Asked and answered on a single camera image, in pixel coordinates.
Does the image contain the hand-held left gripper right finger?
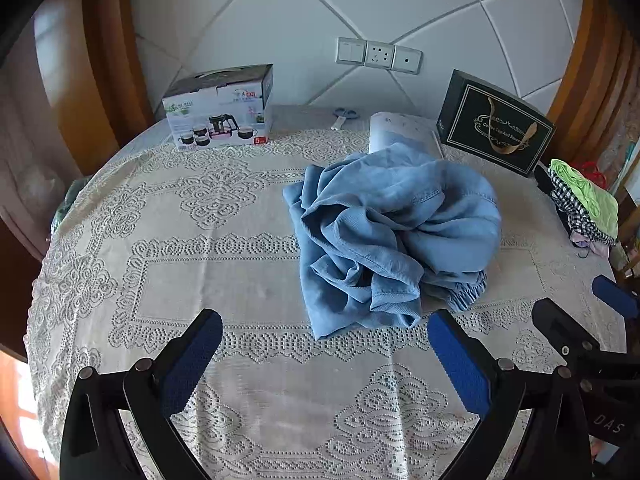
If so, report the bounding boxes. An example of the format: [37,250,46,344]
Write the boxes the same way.
[426,309,596,480]

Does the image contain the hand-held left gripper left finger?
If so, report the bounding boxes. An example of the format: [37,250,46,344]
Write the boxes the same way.
[59,308,224,480]

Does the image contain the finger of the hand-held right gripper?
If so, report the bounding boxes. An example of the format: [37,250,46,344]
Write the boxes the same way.
[531,298,608,376]
[591,275,640,321]

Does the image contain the light blue pants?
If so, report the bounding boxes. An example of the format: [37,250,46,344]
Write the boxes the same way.
[282,142,502,342]

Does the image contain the pink garment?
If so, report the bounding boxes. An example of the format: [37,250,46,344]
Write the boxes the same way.
[572,232,616,249]

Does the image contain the cream lace tablecloth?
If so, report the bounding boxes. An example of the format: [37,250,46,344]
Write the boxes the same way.
[27,105,628,480]

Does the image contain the lime green garment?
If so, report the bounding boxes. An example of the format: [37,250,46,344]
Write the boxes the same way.
[550,159,620,241]

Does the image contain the black white checked garment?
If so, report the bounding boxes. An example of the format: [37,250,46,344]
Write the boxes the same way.
[547,167,608,241]

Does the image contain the grey-green cloth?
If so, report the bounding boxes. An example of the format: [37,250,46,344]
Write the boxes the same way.
[50,176,92,233]

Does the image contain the dark green gift bag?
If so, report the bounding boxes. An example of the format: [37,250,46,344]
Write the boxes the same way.
[436,69,557,178]

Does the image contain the tea set carton box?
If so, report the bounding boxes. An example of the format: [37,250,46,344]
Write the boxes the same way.
[162,64,274,152]

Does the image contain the wooden wall frame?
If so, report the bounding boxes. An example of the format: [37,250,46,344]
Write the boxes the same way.
[82,0,156,176]
[547,0,636,171]

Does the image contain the blue handled scissors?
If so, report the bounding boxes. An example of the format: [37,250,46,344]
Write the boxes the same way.
[331,106,362,132]

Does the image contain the white single-hole wall socket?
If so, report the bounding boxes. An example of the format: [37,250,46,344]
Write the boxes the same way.
[392,46,424,75]

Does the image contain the white five-hole wall socket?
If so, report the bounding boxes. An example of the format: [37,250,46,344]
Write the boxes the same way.
[364,41,397,69]

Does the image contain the white wall light switch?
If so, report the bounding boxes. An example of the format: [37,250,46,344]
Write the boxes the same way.
[335,37,368,66]

